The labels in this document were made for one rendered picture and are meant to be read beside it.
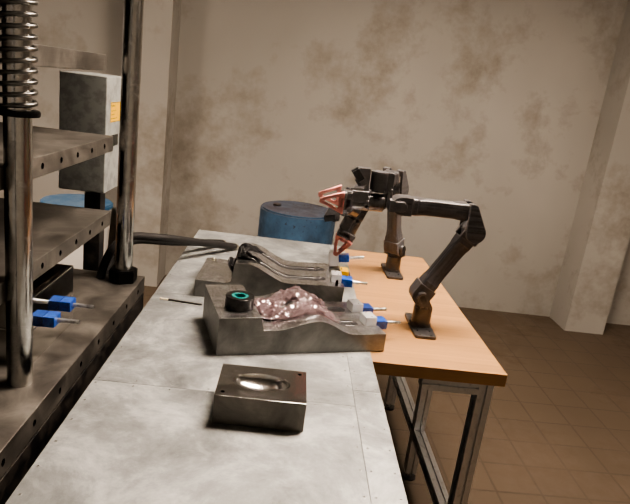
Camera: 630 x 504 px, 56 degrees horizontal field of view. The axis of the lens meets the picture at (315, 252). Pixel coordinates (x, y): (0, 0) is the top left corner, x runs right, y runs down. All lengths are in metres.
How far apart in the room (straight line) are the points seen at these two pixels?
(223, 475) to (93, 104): 1.40
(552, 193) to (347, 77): 1.77
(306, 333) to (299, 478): 0.56
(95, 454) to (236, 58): 3.46
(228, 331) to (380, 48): 3.10
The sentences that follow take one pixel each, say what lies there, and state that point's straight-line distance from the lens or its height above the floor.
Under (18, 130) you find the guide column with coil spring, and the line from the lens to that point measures 1.36.
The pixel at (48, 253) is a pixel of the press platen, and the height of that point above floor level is 1.04.
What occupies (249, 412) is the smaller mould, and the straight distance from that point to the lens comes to 1.34.
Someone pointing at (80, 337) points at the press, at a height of 0.78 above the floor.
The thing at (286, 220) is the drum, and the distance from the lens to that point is 3.64.
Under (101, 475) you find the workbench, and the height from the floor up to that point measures 0.80.
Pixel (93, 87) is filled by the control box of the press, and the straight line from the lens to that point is 2.20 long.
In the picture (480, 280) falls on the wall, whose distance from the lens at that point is 4.82.
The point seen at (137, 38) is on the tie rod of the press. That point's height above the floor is 1.60.
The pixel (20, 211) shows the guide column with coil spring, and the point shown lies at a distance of 1.40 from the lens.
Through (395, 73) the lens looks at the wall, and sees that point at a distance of 4.41.
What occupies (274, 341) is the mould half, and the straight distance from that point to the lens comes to 1.66.
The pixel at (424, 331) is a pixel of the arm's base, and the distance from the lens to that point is 1.98.
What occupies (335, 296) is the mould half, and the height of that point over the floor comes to 0.85.
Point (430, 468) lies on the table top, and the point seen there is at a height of 0.24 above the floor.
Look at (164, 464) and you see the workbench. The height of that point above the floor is 0.80.
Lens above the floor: 1.53
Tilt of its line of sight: 16 degrees down
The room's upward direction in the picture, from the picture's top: 7 degrees clockwise
